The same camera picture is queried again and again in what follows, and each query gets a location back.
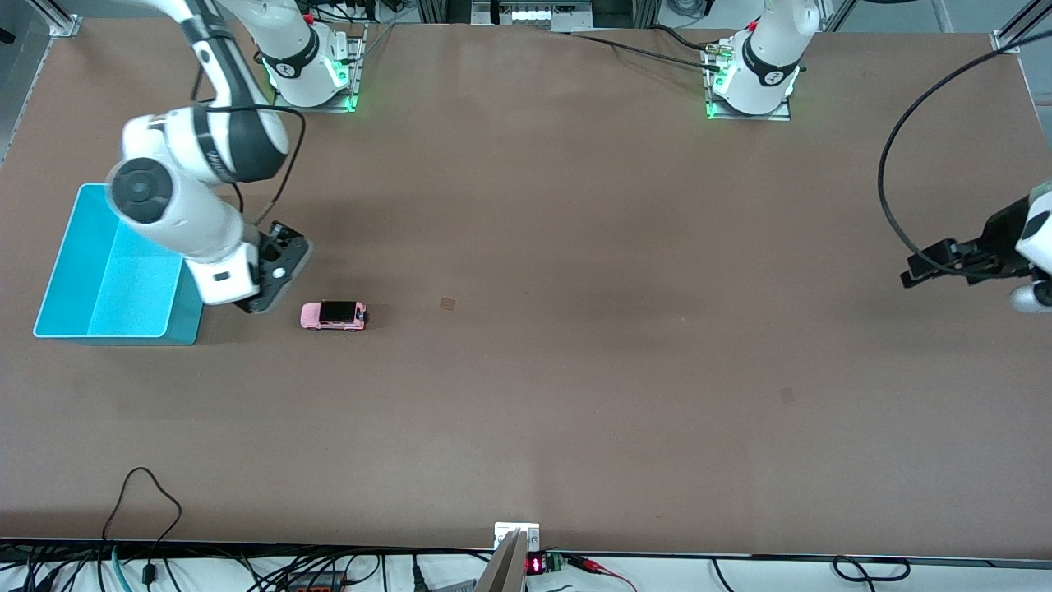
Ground pink jeep toy black roof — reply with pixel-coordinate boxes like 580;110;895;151
299;299;369;332

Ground turquoise plastic bin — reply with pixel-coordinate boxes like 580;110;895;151
33;183;205;347

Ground metal rack equipment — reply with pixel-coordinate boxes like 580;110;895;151
468;0;594;33

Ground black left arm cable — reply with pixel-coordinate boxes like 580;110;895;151
877;44;1025;261

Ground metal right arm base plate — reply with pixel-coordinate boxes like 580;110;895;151
271;23;367;114

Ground aluminium frame corner bracket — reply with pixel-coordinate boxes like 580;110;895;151
990;0;1052;58
33;0;84;39

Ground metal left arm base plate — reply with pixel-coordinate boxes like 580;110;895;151
704;41;795;123

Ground thin black looped cable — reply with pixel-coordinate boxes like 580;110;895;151
102;466;184;586

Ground black coiled cable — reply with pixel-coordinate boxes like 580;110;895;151
831;556;912;584

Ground thick black table cable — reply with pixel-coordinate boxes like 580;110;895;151
567;25;726;72

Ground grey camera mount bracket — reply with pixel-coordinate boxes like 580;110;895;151
475;521;542;592

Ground red clip wires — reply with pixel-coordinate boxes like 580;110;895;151
565;554;639;592

